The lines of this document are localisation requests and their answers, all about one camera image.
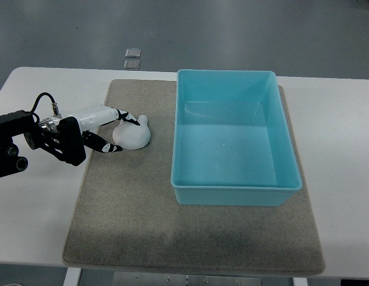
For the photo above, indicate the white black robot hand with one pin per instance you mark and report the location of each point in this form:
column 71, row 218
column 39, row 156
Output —
column 66, row 137

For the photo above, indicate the white table leg left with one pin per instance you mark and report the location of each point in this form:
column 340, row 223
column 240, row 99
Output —
column 72, row 277

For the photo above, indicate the blue plastic box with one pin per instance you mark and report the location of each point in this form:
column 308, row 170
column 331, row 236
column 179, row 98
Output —
column 232, row 144

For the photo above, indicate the grey felt mat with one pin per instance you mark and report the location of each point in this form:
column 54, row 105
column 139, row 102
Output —
column 127, row 217

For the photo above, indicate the white bunny toy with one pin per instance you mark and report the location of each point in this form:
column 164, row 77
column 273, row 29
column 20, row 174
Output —
column 130, row 136

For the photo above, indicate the white table leg right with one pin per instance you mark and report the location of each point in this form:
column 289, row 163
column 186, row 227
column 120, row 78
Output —
column 297, row 281

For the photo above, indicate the metal table crossbar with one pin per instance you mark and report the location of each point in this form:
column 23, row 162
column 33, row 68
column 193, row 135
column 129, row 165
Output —
column 131, row 278

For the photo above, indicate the white table leg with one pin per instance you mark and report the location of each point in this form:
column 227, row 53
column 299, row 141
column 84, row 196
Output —
column 297, row 281
column 72, row 277

